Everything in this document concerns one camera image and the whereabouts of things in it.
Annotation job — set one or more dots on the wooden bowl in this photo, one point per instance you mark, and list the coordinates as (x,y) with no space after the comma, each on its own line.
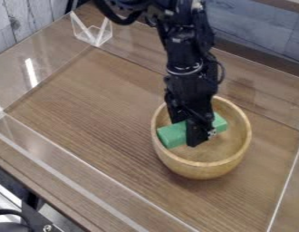
(219,155)

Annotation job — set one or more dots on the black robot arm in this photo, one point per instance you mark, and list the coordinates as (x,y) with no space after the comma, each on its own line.
(183,27)

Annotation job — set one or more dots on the black metal table clamp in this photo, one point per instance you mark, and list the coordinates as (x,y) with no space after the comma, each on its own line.
(20,205)

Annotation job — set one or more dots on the green rectangular block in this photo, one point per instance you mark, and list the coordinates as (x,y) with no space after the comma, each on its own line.
(174,134)

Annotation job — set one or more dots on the clear acrylic tray wall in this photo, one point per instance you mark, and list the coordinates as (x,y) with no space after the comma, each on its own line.
(100,203)

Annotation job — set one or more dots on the clear acrylic corner bracket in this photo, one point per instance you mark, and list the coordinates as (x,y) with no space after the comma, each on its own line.
(94,35)

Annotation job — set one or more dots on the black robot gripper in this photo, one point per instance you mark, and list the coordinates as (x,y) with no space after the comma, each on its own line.
(189,97)

